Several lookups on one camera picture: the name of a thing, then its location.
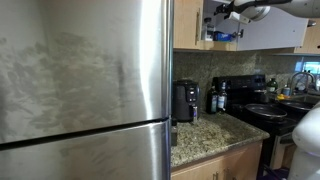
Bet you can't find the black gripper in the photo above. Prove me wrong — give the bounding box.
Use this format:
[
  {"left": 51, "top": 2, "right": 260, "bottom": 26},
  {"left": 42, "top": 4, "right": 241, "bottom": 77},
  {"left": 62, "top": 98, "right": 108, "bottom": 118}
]
[{"left": 214, "top": 1, "right": 236, "bottom": 16}]

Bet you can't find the clear salt container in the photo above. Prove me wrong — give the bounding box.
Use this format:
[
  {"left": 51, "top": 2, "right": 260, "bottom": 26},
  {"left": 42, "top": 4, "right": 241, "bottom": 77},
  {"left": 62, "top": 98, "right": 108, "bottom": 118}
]
[{"left": 203, "top": 17, "right": 216, "bottom": 42}]

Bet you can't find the cupboard body with shelves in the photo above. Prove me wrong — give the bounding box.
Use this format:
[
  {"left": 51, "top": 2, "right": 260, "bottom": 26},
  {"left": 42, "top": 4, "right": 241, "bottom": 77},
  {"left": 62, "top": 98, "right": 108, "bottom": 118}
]
[{"left": 199, "top": 0, "right": 241, "bottom": 52}]

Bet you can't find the closed light wood cupboard door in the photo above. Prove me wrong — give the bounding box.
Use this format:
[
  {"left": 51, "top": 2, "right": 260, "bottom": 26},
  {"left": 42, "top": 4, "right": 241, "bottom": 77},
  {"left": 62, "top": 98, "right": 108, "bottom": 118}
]
[{"left": 173, "top": 0, "right": 205, "bottom": 51}]

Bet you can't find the open grey cupboard door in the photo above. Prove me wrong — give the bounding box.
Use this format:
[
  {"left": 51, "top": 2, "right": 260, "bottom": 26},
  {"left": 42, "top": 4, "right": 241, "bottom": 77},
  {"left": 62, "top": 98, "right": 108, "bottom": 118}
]
[{"left": 237, "top": 12, "right": 309, "bottom": 52}]

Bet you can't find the blue bag box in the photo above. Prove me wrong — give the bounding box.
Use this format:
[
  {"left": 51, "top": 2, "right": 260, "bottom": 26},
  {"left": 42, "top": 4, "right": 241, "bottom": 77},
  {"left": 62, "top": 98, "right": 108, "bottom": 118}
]
[{"left": 213, "top": 30, "right": 233, "bottom": 42}]

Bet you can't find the black kitchen stove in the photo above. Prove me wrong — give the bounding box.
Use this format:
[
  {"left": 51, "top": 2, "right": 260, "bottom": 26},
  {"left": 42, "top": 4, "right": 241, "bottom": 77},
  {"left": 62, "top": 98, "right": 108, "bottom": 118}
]
[{"left": 212, "top": 73, "right": 301, "bottom": 180}]

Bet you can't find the green bottle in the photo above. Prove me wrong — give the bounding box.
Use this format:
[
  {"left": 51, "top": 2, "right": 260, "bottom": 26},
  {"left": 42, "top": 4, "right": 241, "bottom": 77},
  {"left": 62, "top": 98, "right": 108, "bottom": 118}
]
[{"left": 265, "top": 77, "right": 279, "bottom": 94}]

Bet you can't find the black pot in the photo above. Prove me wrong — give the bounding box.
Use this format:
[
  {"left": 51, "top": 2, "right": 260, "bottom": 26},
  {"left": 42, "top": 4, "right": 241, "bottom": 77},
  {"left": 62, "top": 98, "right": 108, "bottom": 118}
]
[{"left": 251, "top": 89, "right": 270, "bottom": 104}]

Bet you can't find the black coffee maker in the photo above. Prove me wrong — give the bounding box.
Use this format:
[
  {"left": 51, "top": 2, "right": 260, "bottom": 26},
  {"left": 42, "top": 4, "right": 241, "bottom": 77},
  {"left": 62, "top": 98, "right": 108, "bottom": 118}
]
[{"left": 172, "top": 79, "right": 202, "bottom": 124}]

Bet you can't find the chrome sink faucet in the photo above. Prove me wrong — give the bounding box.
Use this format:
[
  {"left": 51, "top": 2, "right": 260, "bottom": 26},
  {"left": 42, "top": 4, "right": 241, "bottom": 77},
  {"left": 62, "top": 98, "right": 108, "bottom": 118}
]
[{"left": 289, "top": 71, "right": 317, "bottom": 96}]

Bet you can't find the bright window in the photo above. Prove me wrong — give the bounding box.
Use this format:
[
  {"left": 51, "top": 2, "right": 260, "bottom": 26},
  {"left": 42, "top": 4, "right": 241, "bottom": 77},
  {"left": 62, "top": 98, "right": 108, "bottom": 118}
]
[{"left": 294, "top": 61, "right": 320, "bottom": 76}]

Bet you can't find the small blue container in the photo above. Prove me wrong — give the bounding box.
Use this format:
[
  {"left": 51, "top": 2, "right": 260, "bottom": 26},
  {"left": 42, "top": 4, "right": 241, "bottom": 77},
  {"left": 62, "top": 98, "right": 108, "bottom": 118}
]
[{"left": 282, "top": 84, "right": 292, "bottom": 97}]

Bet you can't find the yellow sponge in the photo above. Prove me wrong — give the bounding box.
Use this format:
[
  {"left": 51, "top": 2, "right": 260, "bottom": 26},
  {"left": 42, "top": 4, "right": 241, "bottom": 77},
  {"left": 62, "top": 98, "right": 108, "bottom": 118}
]
[{"left": 275, "top": 93, "right": 290, "bottom": 101}]

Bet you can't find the black frying pan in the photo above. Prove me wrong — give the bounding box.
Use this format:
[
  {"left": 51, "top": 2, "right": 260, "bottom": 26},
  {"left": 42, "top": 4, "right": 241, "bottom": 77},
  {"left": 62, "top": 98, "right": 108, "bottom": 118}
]
[{"left": 244, "top": 103, "right": 288, "bottom": 121}]

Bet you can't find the dark shallow pan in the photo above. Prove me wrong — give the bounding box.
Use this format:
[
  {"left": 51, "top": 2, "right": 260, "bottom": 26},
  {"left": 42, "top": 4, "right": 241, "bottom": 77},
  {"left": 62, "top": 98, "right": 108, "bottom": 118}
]
[{"left": 279, "top": 99, "right": 314, "bottom": 113}]

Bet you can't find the stainless refrigerator large door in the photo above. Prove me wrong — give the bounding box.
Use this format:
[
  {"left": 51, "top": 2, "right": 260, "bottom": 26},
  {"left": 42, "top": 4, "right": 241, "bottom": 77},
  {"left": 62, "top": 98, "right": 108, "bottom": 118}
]
[{"left": 0, "top": 0, "right": 175, "bottom": 152}]

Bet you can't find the stainless refrigerator drawer door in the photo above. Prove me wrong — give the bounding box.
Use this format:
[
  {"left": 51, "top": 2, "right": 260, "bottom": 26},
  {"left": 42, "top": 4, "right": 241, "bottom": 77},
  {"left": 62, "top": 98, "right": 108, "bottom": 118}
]
[{"left": 0, "top": 119, "right": 173, "bottom": 180}]

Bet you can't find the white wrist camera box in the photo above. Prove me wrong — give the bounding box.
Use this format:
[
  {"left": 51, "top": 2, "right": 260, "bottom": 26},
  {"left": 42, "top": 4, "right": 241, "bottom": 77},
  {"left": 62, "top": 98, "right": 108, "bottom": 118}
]
[{"left": 228, "top": 11, "right": 251, "bottom": 25}]

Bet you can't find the metal cupboard door handle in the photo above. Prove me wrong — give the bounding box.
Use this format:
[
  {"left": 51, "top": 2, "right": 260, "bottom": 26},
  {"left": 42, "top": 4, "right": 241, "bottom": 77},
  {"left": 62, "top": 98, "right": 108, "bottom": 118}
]
[{"left": 195, "top": 8, "right": 202, "bottom": 46}]

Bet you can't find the light wood wall cabinet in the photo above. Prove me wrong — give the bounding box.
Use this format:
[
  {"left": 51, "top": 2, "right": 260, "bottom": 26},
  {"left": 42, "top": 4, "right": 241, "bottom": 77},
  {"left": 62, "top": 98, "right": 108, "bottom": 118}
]
[{"left": 293, "top": 18, "right": 320, "bottom": 56}]

